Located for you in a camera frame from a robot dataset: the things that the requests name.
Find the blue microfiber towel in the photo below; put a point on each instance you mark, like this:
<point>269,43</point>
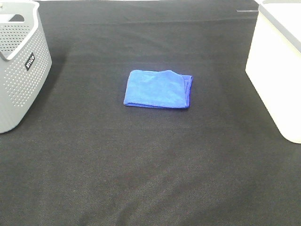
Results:
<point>164,89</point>

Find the black table cloth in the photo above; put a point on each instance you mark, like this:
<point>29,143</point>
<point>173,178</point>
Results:
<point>80,157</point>

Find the white plastic bin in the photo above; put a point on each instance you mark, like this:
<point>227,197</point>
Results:
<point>274,63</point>

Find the grey perforated plastic basket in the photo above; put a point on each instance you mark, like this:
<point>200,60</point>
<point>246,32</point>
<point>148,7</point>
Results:
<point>25,61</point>

